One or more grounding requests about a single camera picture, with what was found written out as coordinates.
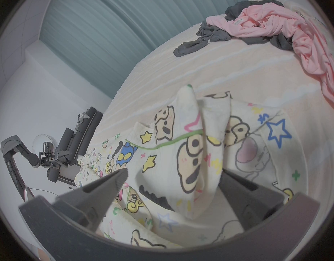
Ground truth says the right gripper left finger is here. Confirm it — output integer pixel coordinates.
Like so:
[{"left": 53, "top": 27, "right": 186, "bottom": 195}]
[{"left": 54, "top": 168, "right": 128, "bottom": 231}]

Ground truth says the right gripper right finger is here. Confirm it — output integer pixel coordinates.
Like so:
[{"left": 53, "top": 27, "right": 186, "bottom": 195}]
[{"left": 219, "top": 169, "right": 286, "bottom": 231}]

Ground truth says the white printed pyjama top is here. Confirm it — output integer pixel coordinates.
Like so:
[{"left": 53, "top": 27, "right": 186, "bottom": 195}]
[{"left": 76, "top": 84, "right": 300, "bottom": 249}]

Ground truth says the grey crumpled cloth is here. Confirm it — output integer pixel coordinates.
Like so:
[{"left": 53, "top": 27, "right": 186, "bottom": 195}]
[{"left": 77, "top": 113, "right": 91, "bottom": 131}]

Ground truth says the bed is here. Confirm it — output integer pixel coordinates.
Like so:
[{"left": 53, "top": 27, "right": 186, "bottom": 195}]
[{"left": 74, "top": 0, "right": 334, "bottom": 249}]

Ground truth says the grey garment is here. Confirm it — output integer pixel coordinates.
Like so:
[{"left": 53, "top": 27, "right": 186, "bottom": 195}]
[{"left": 173, "top": 21, "right": 233, "bottom": 57}]

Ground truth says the blue-green curtain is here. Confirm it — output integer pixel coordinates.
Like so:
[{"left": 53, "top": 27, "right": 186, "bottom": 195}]
[{"left": 38, "top": 0, "right": 268, "bottom": 100}]

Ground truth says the pink garment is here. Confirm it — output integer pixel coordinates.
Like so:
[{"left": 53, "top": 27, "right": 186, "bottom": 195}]
[{"left": 206, "top": 3, "right": 334, "bottom": 108}]

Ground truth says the black garment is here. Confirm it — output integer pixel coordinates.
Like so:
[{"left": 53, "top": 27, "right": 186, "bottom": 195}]
[{"left": 224, "top": 0, "right": 295, "bottom": 51}]

